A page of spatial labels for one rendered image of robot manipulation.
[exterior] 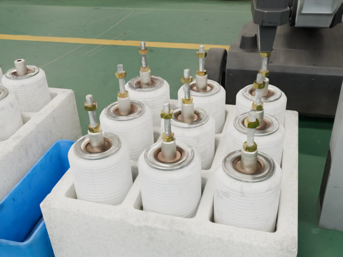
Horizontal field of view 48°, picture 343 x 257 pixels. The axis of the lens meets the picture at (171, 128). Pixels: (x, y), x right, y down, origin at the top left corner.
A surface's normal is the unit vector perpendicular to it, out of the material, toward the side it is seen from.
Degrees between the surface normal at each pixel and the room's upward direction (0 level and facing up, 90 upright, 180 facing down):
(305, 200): 0
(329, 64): 0
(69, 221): 90
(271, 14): 90
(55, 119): 90
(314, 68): 46
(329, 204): 90
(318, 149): 0
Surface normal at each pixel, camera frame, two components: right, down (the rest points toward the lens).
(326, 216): -0.27, 0.51
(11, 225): 0.97, 0.07
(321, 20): -0.14, 0.97
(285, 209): -0.04, -0.85
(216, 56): -0.09, -0.64
